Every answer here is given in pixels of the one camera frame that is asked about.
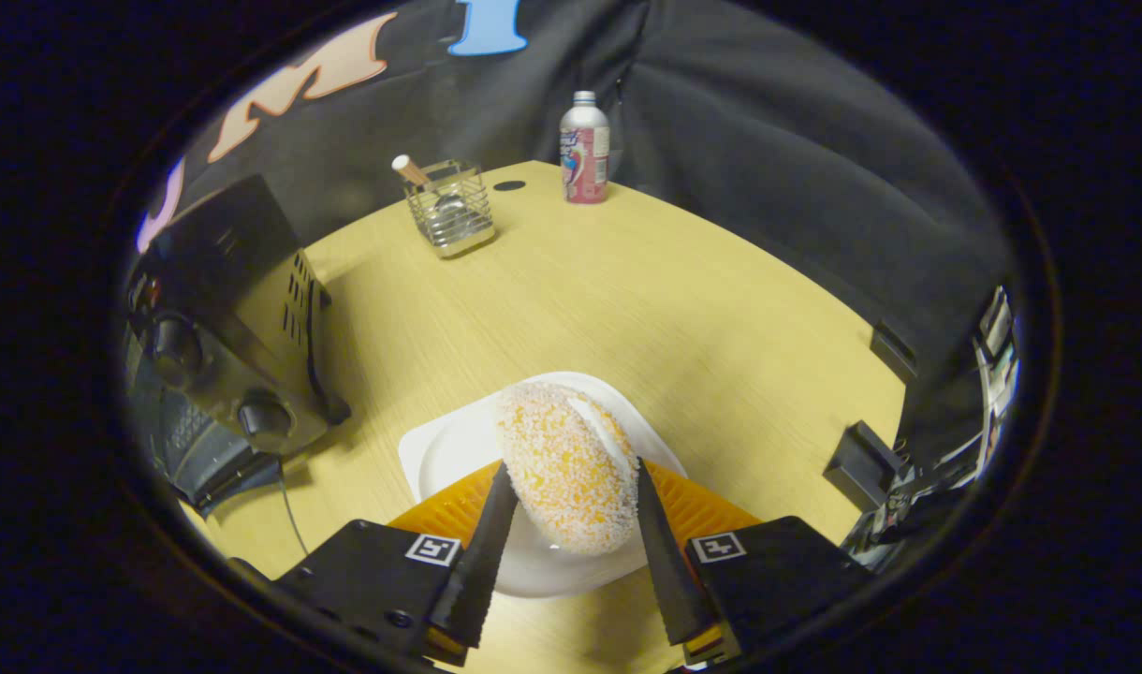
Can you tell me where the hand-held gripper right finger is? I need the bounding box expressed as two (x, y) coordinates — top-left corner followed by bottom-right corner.
(635, 457), (873, 667)

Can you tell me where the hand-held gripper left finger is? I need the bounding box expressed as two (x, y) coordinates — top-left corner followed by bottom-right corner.
(273, 461), (520, 667)

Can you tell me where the sugar-coated bread bun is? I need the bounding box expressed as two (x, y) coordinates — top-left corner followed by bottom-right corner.
(493, 381), (641, 557)

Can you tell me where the black toaster oven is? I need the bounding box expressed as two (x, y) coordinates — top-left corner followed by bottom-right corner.
(122, 173), (352, 518)

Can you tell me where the white square plate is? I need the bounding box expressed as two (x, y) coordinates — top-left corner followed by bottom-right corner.
(398, 371), (690, 599)

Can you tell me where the black box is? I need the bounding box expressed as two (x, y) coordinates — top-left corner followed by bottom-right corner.
(822, 420), (903, 512)
(869, 321), (920, 382)

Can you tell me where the pink and silver drink bottle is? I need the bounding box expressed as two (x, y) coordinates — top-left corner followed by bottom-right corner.
(559, 90), (612, 205)

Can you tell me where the black power cable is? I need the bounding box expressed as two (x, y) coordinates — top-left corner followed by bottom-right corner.
(277, 457), (312, 557)

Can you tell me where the metal wire utensil holder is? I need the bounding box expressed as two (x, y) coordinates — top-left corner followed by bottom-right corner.
(403, 159), (497, 260)

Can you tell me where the wooden handled utensil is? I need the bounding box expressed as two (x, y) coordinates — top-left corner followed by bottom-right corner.
(391, 154), (474, 235)

